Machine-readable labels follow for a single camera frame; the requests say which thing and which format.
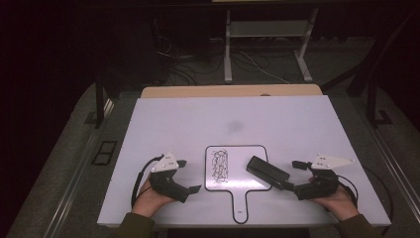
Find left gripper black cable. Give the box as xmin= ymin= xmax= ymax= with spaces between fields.
xmin=131 ymin=155 xmax=165 ymax=209

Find person's right hand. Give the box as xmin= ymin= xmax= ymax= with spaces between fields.
xmin=311 ymin=186 xmax=360 ymax=222

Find wooden table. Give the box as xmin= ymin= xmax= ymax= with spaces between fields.
xmin=141 ymin=83 xmax=324 ymax=99

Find metal floor rail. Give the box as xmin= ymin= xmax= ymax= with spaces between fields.
xmin=350 ymin=98 xmax=420 ymax=214
xmin=43 ymin=98 xmax=115 ymax=238

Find white metal stand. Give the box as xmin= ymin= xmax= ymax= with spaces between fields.
xmin=223 ymin=8 xmax=320 ymax=83

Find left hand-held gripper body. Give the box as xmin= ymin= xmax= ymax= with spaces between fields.
xmin=148 ymin=152 xmax=191 ymax=203

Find small handled whiteboard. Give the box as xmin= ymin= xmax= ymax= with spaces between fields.
xmin=204 ymin=144 xmax=273 ymax=225

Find black floor outlet frame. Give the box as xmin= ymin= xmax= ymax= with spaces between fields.
xmin=91 ymin=140 xmax=118 ymax=167

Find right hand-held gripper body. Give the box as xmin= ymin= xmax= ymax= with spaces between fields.
xmin=294 ymin=154 xmax=356 ymax=201

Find person's left hand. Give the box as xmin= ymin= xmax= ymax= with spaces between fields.
xmin=132 ymin=179 xmax=176 ymax=218

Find black metal stand leg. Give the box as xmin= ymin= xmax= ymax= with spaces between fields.
xmin=366 ymin=78 xmax=394 ymax=128
xmin=93 ymin=70 xmax=115 ymax=130

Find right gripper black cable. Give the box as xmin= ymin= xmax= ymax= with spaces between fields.
xmin=336 ymin=165 xmax=394 ymax=236

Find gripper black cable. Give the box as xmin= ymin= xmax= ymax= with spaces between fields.
xmin=336 ymin=165 xmax=394 ymax=236
xmin=131 ymin=155 xmax=165 ymax=209

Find black whiteboard eraser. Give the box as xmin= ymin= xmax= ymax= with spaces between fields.
xmin=246 ymin=156 xmax=292 ymax=191

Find tangle of floor cables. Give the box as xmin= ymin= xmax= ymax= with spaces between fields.
xmin=154 ymin=33 xmax=291 ymax=86

